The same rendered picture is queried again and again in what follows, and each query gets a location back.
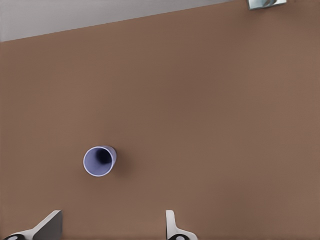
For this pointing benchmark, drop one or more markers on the silver frame post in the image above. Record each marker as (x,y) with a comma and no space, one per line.
(265,3)

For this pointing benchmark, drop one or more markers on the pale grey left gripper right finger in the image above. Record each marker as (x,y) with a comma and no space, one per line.
(172,226)

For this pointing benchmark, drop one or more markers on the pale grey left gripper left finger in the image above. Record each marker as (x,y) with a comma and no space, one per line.
(48,226)

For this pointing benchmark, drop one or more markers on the purple cup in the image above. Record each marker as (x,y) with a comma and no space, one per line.
(98,161)

